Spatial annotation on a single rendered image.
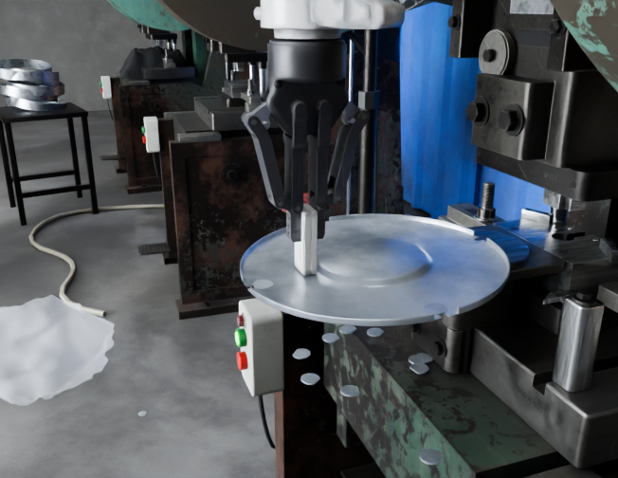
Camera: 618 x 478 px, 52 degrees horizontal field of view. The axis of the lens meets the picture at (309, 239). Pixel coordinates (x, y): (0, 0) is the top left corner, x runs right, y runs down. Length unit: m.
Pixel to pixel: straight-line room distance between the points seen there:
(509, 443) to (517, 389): 0.06
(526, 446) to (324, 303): 0.24
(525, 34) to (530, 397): 0.38
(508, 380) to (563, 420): 0.08
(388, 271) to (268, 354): 0.34
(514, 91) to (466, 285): 0.21
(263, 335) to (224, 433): 0.84
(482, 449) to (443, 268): 0.18
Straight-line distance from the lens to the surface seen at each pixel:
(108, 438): 1.79
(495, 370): 0.74
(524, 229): 0.86
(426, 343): 0.80
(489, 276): 0.68
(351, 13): 0.58
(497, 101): 0.74
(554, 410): 0.67
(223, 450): 1.70
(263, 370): 0.96
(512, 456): 0.67
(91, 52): 7.21
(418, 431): 0.73
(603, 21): 0.37
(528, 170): 0.76
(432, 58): 3.31
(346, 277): 0.65
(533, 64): 0.74
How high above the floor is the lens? 1.05
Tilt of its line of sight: 20 degrees down
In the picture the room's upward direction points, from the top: straight up
